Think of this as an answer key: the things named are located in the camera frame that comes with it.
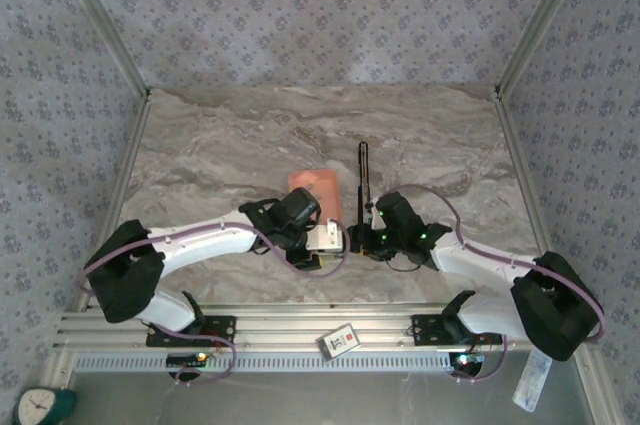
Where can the aluminium corner post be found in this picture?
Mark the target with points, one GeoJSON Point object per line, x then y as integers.
{"type": "Point", "coordinates": [545, 20]}
{"type": "Point", "coordinates": [100, 20]}

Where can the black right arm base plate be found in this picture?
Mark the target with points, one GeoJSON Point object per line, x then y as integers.
{"type": "Point", "coordinates": [427, 330]}

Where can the aluminium table side rail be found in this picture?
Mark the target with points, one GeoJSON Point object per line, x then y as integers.
{"type": "Point", "coordinates": [515, 155]}
{"type": "Point", "coordinates": [131, 155]}

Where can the white card with red mark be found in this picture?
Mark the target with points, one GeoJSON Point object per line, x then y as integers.
{"type": "Point", "coordinates": [339, 341]}

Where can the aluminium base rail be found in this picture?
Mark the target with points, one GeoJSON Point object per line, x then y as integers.
{"type": "Point", "coordinates": [300, 320]}

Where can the white clock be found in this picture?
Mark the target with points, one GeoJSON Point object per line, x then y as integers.
{"type": "Point", "coordinates": [35, 407]}

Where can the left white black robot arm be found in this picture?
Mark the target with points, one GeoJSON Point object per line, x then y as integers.
{"type": "Point", "coordinates": [210, 240]}

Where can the clear plastic bag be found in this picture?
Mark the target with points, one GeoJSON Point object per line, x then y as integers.
{"type": "Point", "coordinates": [530, 385]}

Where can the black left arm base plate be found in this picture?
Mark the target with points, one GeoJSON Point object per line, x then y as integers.
{"type": "Point", "coordinates": [220, 327]}

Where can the black tongs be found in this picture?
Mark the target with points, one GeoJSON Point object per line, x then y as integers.
{"type": "Point", "coordinates": [363, 170]}

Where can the small circuit board with led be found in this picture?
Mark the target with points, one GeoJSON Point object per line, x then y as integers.
{"type": "Point", "coordinates": [187, 359]}
{"type": "Point", "coordinates": [467, 360]}

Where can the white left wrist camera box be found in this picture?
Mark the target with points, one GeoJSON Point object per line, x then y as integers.
{"type": "Point", "coordinates": [327, 237]}

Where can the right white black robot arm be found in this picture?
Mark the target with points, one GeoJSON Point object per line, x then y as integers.
{"type": "Point", "coordinates": [480, 260]}

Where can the pink plastic tray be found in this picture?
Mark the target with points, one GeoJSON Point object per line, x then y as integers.
{"type": "Point", "coordinates": [320, 185]}

